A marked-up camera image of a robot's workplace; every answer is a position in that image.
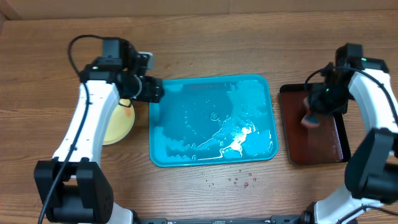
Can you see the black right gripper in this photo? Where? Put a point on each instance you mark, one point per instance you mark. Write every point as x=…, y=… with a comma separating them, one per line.
x=321, y=105

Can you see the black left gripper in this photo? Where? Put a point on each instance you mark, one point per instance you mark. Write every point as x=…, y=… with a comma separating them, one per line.
x=150, y=89

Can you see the pink green round sponge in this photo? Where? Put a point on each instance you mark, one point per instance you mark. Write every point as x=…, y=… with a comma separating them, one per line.
x=310, y=120

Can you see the yellow plate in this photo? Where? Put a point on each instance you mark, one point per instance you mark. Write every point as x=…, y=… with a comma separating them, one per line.
x=120, y=122

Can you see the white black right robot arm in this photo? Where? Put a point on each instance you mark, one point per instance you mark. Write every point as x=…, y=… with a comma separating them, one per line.
x=370, y=182

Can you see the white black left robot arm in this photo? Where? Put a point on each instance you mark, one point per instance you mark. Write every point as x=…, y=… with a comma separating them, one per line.
x=71, y=185

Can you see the dark brown rectangular tray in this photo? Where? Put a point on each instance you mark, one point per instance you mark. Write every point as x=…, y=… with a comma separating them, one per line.
x=325, y=144

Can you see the teal plastic tray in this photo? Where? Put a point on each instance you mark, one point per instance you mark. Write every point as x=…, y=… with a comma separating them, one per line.
x=213, y=120

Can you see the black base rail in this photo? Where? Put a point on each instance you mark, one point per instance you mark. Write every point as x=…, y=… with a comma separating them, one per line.
x=275, y=219

